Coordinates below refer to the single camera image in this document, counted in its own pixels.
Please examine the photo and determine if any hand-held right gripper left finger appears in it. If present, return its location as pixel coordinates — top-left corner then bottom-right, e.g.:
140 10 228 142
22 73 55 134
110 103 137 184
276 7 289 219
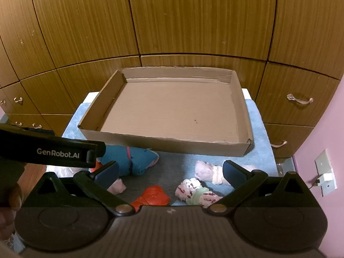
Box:
27 161 136 217

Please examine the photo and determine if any person's left hand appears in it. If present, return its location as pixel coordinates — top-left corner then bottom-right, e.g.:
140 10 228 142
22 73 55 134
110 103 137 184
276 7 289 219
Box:
0 183 24 241

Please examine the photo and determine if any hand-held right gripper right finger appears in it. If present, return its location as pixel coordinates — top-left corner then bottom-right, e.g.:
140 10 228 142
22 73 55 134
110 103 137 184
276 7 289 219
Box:
204 160 320 215

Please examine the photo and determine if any white plug adapter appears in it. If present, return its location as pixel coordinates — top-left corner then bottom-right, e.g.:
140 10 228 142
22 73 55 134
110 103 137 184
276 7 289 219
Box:
316 173 334 186

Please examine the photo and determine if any orange cloth bundle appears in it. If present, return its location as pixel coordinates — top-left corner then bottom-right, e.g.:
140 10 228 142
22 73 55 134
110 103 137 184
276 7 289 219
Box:
131 185 170 212

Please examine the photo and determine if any pink fluffy bundle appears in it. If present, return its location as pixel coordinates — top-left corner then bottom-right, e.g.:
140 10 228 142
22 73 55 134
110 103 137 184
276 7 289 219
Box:
107 179 127 195

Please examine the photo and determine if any clear plastic bundle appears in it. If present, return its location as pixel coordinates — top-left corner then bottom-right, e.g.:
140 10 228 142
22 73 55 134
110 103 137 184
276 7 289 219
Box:
47 166 90 179

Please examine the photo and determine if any shallow cardboard box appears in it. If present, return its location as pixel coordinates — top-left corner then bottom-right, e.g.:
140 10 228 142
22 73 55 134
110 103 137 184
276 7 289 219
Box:
78 67 254 158

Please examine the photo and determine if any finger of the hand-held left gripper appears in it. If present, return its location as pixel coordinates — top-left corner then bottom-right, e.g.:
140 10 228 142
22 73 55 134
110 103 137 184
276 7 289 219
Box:
86 141 107 167

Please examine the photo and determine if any light pink fuzzy bundle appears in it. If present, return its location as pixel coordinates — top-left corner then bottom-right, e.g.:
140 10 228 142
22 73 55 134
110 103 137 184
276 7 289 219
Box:
195 160 256 186

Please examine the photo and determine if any wall socket plate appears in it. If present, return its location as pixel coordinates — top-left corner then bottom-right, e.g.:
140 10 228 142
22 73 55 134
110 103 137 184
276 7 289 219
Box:
314 149 338 197

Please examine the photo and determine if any blue towel mat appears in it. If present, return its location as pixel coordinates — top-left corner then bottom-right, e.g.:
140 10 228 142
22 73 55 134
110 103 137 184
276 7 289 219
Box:
62 91 278 207

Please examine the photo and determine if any wooden wardrobe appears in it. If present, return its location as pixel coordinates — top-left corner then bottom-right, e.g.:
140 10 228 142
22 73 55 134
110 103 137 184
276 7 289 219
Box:
0 0 344 167

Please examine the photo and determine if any teal knit cloth bundle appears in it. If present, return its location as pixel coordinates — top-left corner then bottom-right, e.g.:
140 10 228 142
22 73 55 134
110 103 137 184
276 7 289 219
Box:
97 146 160 177

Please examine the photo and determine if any white maroon mint bundle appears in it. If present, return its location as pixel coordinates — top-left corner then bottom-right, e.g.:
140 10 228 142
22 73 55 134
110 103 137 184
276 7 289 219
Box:
175 179 223 209

